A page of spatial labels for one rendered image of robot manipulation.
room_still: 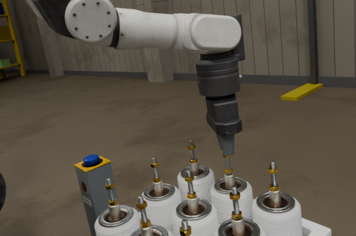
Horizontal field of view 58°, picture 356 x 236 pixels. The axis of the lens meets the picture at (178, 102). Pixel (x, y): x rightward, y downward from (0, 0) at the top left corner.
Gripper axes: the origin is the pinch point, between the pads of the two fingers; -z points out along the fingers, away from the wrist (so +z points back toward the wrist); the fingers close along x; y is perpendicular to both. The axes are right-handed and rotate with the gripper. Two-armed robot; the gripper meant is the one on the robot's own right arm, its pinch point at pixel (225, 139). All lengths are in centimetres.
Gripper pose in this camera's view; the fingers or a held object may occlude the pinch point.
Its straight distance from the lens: 72.2
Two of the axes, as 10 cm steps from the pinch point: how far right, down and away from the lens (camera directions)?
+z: -1.4, -9.6, -2.4
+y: 9.8, -1.7, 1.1
